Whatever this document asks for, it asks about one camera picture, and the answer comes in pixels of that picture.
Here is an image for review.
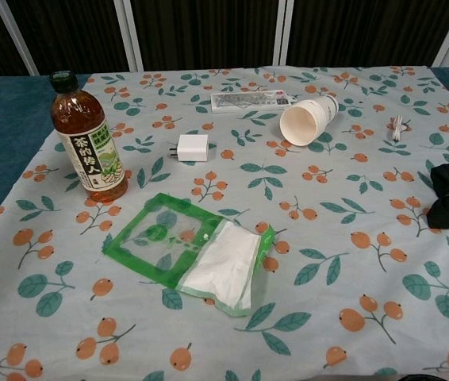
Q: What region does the green plastic tissue bag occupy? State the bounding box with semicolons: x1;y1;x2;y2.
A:
101;192;277;318

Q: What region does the black pleated partition panel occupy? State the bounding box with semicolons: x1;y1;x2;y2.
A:
0;0;449;79

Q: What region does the white flat printed package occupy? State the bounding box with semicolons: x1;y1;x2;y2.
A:
210;89;295;115

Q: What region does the white power adapter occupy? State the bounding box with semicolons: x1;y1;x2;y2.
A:
168;133;209;163

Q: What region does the brown tea plastic bottle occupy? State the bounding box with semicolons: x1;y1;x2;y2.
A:
51;71;128;204

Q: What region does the white partition frame post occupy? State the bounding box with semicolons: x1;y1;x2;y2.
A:
272;0;290;67
0;0;40;77
430;0;449;67
117;0;143;73

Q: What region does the floral tablecloth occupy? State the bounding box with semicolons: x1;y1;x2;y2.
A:
0;65;449;381

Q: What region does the white paper cup stack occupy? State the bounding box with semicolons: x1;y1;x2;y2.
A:
279;96;338;148

